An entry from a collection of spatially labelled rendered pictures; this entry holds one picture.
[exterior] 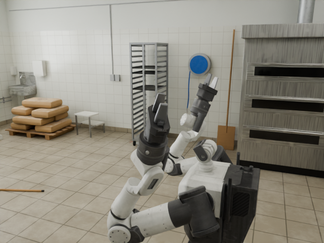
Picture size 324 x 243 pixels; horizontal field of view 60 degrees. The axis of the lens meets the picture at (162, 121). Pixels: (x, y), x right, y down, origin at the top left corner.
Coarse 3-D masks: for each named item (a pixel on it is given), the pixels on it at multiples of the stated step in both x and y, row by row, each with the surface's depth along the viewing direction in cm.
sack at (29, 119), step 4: (16, 116) 561; (20, 116) 561; (24, 116) 561; (28, 116) 561; (16, 120) 556; (20, 120) 554; (24, 120) 551; (28, 120) 548; (32, 120) 546; (36, 120) 544; (40, 120) 542; (44, 120) 550; (48, 120) 560; (52, 120) 572; (32, 124) 549; (36, 124) 546; (40, 124) 544
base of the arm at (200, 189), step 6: (204, 186) 96; (186, 192) 93; (192, 192) 92; (198, 192) 92; (180, 198) 95; (186, 198) 93; (210, 228) 90; (216, 228) 91; (192, 234) 93; (198, 234) 90; (204, 234) 89
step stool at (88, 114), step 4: (80, 112) 576; (84, 112) 576; (88, 112) 576; (92, 112) 576; (76, 116) 569; (84, 116) 554; (88, 116) 549; (76, 120) 570; (88, 120) 603; (92, 120) 603; (76, 124) 573; (80, 124) 582; (88, 124) 579; (92, 124) 573; (96, 124) 568; (100, 124) 578; (104, 124) 590; (76, 128) 575; (104, 128) 591; (104, 132) 593
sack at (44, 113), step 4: (40, 108) 560; (44, 108) 560; (48, 108) 560; (52, 108) 560; (56, 108) 565; (60, 108) 573; (64, 108) 584; (68, 108) 600; (32, 112) 545; (36, 112) 543; (40, 112) 541; (44, 112) 538; (48, 112) 539; (52, 112) 548; (56, 112) 560; (60, 112) 572; (64, 112) 592; (32, 116) 549; (36, 116) 545; (40, 116) 542; (44, 116) 539; (48, 116) 539; (52, 116) 550
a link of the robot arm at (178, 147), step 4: (176, 140) 148; (180, 140) 146; (172, 144) 151; (176, 144) 147; (180, 144) 146; (184, 144) 146; (172, 148) 149; (176, 148) 147; (180, 148) 147; (184, 148) 149; (172, 152) 149; (176, 152) 148; (180, 152) 148; (168, 156) 150; (172, 156) 150; (176, 156) 149; (180, 156) 155; (172, 160) 147; (176, 160) 149
